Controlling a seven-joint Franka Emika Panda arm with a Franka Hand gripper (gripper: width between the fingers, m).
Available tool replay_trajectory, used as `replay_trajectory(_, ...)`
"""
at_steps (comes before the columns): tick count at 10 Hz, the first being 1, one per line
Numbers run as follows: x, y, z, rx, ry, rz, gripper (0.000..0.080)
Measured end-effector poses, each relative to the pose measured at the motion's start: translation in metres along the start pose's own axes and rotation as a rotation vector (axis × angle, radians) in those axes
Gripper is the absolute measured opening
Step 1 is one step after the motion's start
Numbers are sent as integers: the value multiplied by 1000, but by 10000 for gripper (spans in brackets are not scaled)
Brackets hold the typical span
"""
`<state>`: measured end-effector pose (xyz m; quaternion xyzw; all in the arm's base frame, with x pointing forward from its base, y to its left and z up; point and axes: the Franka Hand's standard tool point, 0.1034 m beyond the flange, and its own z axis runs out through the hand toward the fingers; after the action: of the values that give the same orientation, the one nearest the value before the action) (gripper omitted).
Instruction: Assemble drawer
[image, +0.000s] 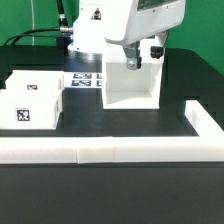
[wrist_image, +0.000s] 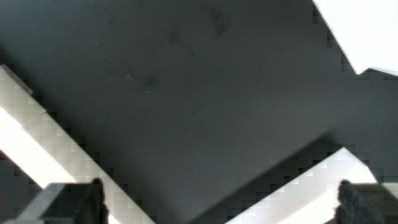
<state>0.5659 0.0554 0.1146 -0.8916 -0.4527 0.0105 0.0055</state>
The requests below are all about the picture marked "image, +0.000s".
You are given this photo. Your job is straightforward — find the white front drawer box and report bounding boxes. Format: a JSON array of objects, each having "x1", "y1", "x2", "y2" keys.
[{"x1": 0, "y1": 90, "x2": 62, "y2": 130}]

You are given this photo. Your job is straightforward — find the white rear drawer box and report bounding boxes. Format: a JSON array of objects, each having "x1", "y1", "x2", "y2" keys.
[{"x1": 5, "y1": 70, "x2": 64, "y2": 94}]

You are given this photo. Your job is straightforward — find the white fiducial marker sheet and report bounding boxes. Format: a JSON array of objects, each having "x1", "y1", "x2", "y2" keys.
[{"x1": 64, "y1": 72, "x2": 102, "y2": 88}]

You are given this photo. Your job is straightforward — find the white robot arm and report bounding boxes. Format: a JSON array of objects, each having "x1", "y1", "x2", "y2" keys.
[{"x1": 68, "y1": 0, "x2": 186, "y2": 70}]

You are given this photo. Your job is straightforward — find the white drawer cabinet frame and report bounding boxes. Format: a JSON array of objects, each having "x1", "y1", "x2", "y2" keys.
[{"x1": 102, "y1": 36, "x2": 165, "y2": 109}]

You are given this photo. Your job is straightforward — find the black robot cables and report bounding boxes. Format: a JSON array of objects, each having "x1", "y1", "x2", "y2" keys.
[{"x1": 2, "y1": 0, "x2": 74, "y2": 47}]

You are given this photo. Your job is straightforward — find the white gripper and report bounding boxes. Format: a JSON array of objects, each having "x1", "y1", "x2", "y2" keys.
[{"x1": 104, "y1": 0, "x2": 184, "y2": 70}]

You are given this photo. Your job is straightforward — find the white drawer box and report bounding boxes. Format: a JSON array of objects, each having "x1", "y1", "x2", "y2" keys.
[
  {"x1": 0, "y1": 90, "x2": 62, "y2": 130},
  {"x1": 5, "y1": 70, "x2": 64, "y2": 94}
]

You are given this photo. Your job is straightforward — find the white L-shaped border wall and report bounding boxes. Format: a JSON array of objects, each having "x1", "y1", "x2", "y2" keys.
[{"x1": 0, "y1": 100, "x2": 224, "y2": 164}]

